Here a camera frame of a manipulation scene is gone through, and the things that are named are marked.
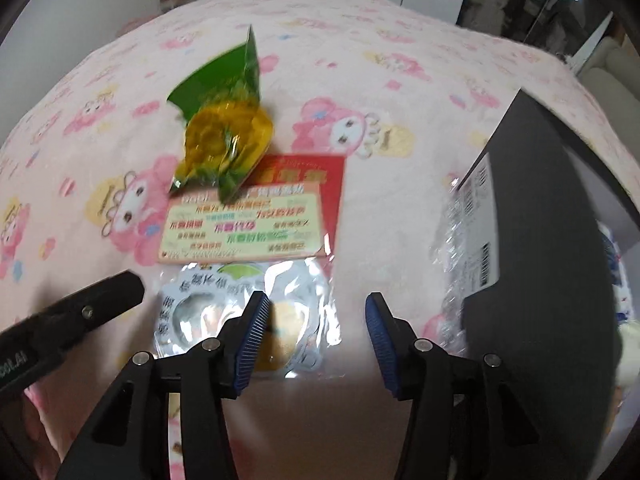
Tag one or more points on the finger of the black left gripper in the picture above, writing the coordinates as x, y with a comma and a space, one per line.
38, 345

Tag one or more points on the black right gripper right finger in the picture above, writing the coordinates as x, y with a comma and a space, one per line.
485, 418

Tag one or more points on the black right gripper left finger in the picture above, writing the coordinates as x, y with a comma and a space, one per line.
126, 436

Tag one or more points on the cartoon figure sticker pack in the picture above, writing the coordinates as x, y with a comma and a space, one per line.
302, 319

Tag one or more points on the pink text card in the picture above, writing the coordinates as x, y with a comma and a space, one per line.
267, 222

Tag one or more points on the green yellow snack packet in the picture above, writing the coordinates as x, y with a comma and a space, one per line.
228, 131

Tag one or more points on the red envelope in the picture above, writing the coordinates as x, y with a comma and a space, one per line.
326, 171

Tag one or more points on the white blue wet wipes pack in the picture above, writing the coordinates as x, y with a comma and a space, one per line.
619, 278

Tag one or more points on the dark grey shoe box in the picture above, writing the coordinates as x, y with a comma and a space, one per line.
536, 279

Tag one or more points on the pink cartoon print blanket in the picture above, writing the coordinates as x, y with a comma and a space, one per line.
411, 100

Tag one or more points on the grey padded headboard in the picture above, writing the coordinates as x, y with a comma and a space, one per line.
611, 75

